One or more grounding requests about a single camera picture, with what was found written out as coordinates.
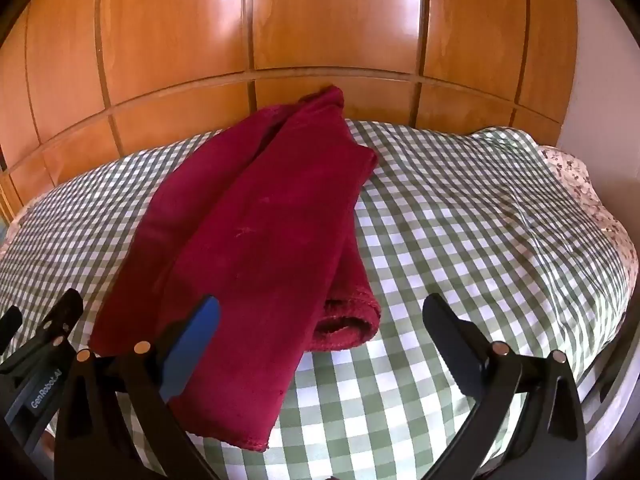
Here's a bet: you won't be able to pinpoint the wooden wardrobe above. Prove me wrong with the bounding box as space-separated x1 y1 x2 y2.
0 0 581 221

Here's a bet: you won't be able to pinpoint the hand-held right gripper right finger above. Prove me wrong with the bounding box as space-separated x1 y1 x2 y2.
422 292 588 480

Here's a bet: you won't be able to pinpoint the floral pillow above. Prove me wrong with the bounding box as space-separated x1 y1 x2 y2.
537 144 640 281

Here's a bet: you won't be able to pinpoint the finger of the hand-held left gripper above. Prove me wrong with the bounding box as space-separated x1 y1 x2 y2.
0 305 24 357
0 287 84 376

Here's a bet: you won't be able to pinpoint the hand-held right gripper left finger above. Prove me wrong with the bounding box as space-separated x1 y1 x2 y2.
54 296 222 480

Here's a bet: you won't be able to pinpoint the green white checked bedsheet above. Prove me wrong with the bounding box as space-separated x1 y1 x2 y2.
0 119 637 480

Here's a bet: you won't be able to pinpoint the white mattress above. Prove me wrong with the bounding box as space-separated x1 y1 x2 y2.
575 320 640 480

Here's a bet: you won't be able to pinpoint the dark red pants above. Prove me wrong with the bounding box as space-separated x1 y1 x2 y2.
87 85 382 451

